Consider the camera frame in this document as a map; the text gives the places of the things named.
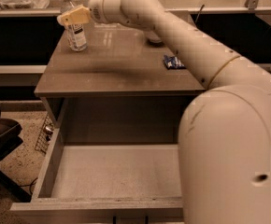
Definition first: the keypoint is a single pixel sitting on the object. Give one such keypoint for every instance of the blue snack bar wrapper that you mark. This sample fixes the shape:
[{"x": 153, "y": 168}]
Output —
[{"x": 172, "y": 62}]

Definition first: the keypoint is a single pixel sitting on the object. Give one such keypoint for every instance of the white ceramic bowl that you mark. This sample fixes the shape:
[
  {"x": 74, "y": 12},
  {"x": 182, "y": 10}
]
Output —
[{"x": 152, "y": 37}]

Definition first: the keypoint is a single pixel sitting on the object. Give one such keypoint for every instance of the dark office chair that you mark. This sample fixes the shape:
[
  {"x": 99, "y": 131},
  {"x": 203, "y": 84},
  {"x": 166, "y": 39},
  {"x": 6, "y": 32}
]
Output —
[{"x": 10, "y": 130}]

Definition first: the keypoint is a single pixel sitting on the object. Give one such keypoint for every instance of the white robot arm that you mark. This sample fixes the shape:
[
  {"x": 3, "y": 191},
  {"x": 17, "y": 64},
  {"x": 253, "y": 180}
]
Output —
[{"x": 224, "y": 137}]

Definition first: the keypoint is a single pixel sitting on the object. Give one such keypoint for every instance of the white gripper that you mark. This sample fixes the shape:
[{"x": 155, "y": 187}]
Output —
[{"x": 97, "y": 9}]

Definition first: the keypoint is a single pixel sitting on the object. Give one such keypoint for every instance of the open grey top drawer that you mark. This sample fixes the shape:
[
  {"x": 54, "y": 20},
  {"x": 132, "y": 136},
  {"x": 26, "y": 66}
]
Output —
[{"x": 107, "y": 178}]

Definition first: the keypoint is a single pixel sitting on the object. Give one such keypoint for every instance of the clear plastic water bottle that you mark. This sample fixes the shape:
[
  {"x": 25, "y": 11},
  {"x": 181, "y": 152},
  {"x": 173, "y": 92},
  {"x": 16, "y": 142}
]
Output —
[{"x": 75, "y": 33}]

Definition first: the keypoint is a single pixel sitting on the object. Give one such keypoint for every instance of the wire mesh basket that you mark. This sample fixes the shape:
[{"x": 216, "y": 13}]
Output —
[{"x": 45, "y": 135}]

